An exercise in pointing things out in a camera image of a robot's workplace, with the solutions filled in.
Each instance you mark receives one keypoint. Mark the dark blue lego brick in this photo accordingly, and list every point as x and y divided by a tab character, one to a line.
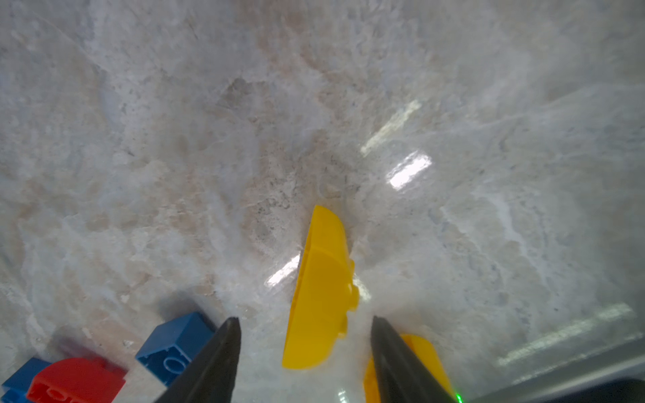
173	345

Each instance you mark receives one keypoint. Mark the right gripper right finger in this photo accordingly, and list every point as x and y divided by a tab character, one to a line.
403	367

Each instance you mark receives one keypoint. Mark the yellow curved lego piece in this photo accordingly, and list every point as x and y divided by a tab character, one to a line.
325	293

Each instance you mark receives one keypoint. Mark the yellow printed lego piece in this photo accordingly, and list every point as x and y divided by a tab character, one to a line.
413	365

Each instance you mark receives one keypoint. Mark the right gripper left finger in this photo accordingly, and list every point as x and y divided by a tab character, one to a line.
210	378

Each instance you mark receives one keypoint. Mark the red lego brick right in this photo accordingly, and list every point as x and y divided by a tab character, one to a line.
77	380

